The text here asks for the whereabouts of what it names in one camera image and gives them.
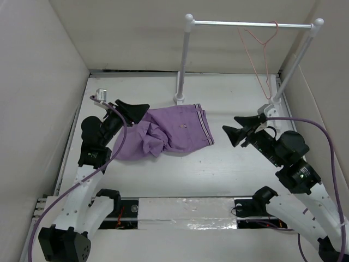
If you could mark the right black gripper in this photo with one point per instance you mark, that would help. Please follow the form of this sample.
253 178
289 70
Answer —
251 123

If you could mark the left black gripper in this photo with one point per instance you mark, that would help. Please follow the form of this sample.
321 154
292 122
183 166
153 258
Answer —
134 112

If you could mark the purple trousers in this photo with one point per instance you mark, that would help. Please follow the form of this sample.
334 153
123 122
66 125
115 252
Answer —
176 129

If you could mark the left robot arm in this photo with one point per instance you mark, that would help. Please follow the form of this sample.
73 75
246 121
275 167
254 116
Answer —
69 237

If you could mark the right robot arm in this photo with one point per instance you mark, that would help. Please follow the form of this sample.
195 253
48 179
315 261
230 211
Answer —
322 223

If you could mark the white clothes rack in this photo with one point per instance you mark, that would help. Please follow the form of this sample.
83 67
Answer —
224 95

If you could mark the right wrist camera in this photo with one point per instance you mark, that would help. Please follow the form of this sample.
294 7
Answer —
269 110

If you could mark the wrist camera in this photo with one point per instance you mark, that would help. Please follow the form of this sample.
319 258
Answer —
101 95
269 110

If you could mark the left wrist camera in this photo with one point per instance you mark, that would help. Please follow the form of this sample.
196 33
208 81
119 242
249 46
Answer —
101 95

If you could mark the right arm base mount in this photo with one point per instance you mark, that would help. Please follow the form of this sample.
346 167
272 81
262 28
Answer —
251 212

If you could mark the pink wire hanger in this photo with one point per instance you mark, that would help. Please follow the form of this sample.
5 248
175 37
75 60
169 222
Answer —
264 44

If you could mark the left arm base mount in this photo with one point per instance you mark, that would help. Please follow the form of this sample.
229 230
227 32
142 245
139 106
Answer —
125 211

